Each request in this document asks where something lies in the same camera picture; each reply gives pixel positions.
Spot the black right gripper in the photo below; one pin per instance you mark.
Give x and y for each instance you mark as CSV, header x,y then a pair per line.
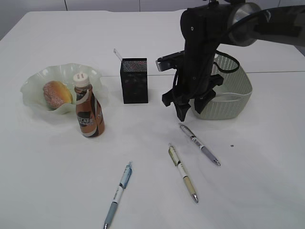
x,y
203,30

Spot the white grey grip pen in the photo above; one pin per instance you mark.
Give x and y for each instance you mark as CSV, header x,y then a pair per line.
x,y
199,144

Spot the beige retractable pen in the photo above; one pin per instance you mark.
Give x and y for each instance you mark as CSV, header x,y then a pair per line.
x,y
187,181

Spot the light blue retractable pen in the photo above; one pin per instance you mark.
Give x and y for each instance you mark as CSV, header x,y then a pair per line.
x,y
118,194

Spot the clear plastic ruler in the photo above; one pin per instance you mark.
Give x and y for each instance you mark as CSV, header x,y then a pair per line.
x,y
118,54

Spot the brown Nescafe coffee bottle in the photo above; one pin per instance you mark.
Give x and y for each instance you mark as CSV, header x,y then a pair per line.
x,y
88,109

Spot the sugar-dusted bread roll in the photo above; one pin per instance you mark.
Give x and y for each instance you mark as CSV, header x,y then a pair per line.
x,y
56,94

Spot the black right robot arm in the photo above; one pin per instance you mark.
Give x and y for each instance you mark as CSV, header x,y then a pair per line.
x,y
248,23

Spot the grey-green plastic woven basket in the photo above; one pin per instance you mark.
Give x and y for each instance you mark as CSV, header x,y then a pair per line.
x,y
232,96

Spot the black mesh pen holder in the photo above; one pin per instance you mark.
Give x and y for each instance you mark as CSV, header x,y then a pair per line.
x,y
134,81

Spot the pale green wavy glass plate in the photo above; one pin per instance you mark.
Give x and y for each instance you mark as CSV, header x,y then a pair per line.
x,y
32,89

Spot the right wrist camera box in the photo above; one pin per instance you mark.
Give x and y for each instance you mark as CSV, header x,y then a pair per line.
x,y
171,61

